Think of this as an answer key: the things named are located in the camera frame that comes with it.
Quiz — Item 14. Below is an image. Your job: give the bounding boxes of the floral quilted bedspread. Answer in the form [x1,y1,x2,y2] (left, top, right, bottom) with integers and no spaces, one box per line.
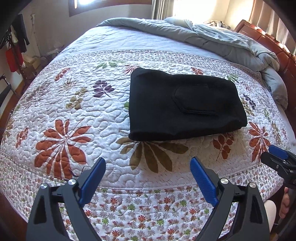
[1,27,295,240]

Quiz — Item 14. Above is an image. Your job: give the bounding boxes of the black pants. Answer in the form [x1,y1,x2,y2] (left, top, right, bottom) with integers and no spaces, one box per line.
[128,68,247,141]

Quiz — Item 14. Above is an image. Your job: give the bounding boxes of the grey blue duvet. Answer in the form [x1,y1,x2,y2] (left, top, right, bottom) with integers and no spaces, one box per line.
[99,17,288,109]

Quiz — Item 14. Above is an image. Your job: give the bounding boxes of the black office chair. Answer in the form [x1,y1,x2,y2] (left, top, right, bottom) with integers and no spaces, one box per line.
[0,74,11,106]

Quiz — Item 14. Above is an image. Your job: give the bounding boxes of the person's right hand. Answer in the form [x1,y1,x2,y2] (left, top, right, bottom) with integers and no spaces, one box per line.
[279,187,290,219]

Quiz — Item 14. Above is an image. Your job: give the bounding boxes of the dark hanging clothes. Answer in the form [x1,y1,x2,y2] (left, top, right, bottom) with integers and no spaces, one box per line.
[12,14,30,53]

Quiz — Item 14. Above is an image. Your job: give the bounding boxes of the red hanging bag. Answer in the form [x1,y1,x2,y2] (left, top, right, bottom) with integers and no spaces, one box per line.
[6,45,23,72]

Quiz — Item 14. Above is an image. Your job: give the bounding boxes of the beige curtain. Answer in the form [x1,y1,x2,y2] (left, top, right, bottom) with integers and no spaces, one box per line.
[151,0,174,20]

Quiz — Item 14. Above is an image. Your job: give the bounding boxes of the red wooden headboard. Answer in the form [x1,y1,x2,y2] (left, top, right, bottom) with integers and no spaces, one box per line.
[234,19,296,121]

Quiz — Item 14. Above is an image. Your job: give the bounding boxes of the cardboard box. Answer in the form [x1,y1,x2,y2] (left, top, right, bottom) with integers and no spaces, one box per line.
[22,53,41,75]

